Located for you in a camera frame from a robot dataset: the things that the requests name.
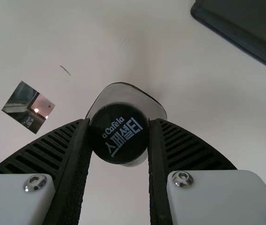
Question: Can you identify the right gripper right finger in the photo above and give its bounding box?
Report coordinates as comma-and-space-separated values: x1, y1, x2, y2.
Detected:
147, 118, 266, 225

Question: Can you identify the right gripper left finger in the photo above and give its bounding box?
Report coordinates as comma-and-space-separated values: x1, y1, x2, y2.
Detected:
0, 118, 94, 225

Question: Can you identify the dark coffee bottle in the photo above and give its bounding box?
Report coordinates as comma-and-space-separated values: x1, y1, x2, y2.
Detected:
84, 82, 168, 168

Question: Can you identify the small square scanner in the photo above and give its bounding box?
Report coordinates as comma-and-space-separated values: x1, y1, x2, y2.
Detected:
1, 80, 56, 135

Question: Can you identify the dark grey bag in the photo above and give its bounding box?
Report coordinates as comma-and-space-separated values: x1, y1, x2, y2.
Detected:
190, 0, 266, 76

